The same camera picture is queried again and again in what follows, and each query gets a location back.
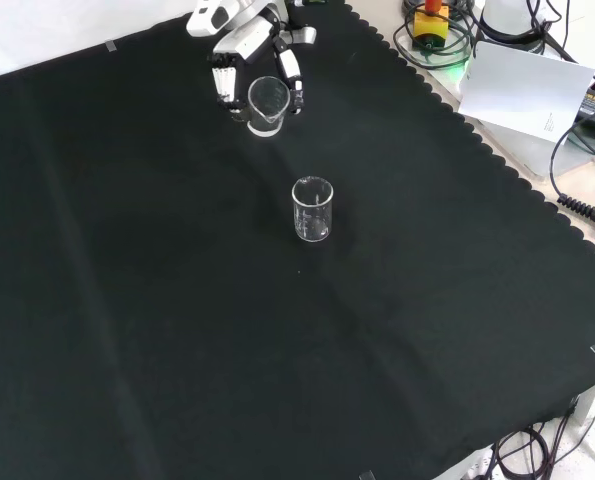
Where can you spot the grey metal base plate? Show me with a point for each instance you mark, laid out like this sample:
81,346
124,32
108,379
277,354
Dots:
527,150

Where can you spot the clear glass beaker with spout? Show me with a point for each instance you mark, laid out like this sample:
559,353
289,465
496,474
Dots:
268,131

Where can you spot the pale board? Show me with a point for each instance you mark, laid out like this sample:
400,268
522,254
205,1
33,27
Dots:
522,85

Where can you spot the yellow stop button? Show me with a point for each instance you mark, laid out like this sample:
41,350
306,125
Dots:
429,27

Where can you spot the black cloth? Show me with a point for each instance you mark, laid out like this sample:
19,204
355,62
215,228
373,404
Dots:
177,300

